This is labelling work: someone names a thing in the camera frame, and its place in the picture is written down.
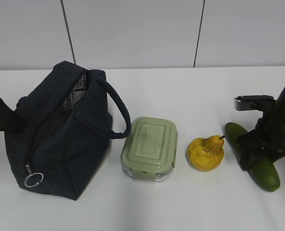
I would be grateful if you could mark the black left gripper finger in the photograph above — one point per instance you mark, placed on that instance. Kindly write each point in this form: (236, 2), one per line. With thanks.
(10, 121)

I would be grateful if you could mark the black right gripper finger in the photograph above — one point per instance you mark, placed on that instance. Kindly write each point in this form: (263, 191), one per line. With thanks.
(252, 153)
(276, 155)

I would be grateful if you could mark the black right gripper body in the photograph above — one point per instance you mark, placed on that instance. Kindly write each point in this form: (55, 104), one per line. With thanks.
(269, 132)

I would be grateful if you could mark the green cucumber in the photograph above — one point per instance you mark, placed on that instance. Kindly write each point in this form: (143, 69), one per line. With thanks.
(261, 169)

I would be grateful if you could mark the yellow pear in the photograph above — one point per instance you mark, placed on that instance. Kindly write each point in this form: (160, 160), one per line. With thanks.
(205, 154)

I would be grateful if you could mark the navy blue lunch bag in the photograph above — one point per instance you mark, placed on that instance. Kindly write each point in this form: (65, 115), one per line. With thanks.
(72, 116)

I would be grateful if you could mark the green lid glass container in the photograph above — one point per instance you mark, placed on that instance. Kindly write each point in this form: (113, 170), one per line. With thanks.
(150, 149)

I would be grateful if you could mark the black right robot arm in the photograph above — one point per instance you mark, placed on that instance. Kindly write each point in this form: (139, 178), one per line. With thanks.
(267, 139)

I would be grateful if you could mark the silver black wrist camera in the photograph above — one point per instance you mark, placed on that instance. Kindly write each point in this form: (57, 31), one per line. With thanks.
(254, 102)

